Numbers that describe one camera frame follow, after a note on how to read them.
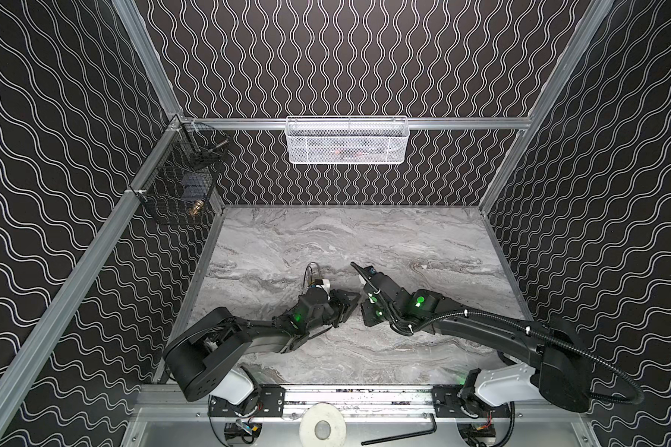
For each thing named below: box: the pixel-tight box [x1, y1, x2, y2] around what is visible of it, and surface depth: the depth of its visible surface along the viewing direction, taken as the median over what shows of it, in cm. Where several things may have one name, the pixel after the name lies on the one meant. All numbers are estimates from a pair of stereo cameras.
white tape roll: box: [299, 403, 348, 447], surface depth 72 cm
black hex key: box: [360, 412, 438, 447], surface depth 72 cm
